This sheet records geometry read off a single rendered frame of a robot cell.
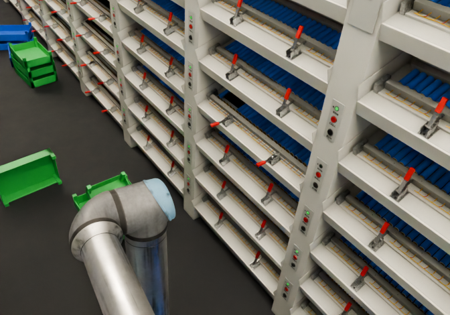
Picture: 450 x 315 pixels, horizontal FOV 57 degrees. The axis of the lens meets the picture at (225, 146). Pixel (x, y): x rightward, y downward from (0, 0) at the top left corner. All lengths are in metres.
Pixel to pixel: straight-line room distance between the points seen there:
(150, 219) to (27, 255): 1.20
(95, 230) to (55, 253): 1.19
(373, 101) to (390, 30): 0.19
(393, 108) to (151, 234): 0.67
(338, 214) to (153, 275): 0.58
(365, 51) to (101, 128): 2.08
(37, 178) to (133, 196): 1.49
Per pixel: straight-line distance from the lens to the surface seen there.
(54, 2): 3.38
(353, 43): 1.06
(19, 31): 4.10
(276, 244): 1.71
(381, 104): 1.08
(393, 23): 1.01
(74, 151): 2.66
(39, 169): 2.45
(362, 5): 1.02
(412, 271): 1.27
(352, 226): 1.31
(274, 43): 1.29
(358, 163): 1.20
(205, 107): 1.69
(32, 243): 2.21
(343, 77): 1.10
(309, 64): 1.20
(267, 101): 1.38
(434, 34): 0.98
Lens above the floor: 1.64
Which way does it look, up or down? 38 degrees down
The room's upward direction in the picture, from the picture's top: 5 degrees clockwise
